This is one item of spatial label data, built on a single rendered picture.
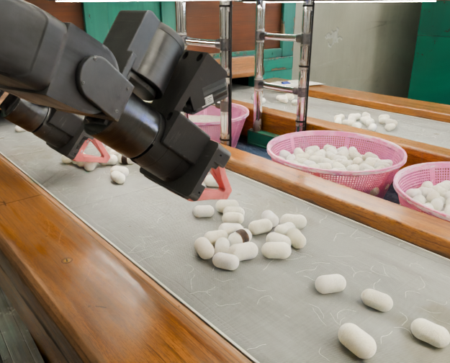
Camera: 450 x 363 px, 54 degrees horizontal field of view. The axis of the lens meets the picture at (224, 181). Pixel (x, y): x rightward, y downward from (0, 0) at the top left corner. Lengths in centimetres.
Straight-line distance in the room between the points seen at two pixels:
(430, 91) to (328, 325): 307
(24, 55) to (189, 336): 26
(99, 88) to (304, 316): 29
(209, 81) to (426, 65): 305
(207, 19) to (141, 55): 116
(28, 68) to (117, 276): 24
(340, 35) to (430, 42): 61
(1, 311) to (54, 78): 37
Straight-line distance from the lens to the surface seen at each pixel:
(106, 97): 38
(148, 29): 45
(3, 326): 62
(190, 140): 46
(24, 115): 78
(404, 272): 57
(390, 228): 64
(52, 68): 35
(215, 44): 91
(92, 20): 136
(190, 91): 46
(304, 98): 108
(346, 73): 343
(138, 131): 43
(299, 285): 52
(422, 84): 349
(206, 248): 54
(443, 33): 341
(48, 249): 56
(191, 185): 46
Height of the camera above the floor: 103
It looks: 22 degrees down
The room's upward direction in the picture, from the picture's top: straight up
